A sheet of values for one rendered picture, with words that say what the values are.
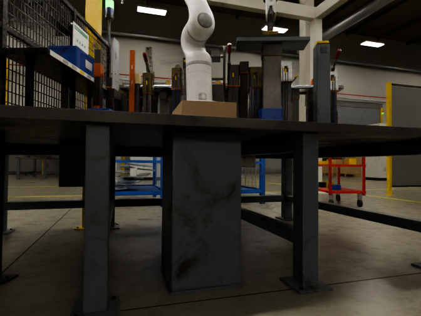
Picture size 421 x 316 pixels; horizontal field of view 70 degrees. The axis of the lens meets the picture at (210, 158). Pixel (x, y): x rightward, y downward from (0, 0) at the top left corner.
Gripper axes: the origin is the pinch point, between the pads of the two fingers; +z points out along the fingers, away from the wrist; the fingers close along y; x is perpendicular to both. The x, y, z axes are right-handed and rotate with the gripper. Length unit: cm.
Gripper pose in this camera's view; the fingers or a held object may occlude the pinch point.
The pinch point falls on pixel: (270, 28)
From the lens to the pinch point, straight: 176.0
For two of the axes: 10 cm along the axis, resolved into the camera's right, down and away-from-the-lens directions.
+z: -0.1, 10.0, -0.2
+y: 1.3, 0.2, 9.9
